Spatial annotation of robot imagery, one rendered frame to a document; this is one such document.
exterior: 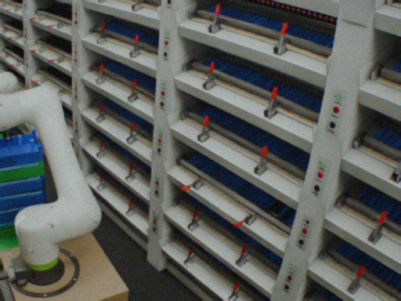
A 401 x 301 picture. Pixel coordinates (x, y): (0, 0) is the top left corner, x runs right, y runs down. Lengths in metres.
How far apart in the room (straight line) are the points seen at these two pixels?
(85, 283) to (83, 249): 0.17
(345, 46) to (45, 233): 1.00
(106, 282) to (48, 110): 0.60
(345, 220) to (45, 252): 0.90
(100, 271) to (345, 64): 1.01
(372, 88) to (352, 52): 0.10
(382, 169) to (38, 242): 1.00
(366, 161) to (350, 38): 0.32
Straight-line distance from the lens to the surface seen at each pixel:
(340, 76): 1.13
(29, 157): 2.10
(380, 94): 1.10
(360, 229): 1.25
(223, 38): 1.38
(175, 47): 1.55
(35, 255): 1.40
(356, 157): 1.18
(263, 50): 1.28
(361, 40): 1.10
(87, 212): 1.39
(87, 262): 1.54
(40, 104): 1.48
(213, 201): 1.59
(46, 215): 1.36
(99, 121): 2.12
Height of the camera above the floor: 1.42
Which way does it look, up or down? 29 degrees down
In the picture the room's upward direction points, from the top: 5 degrees clockwise
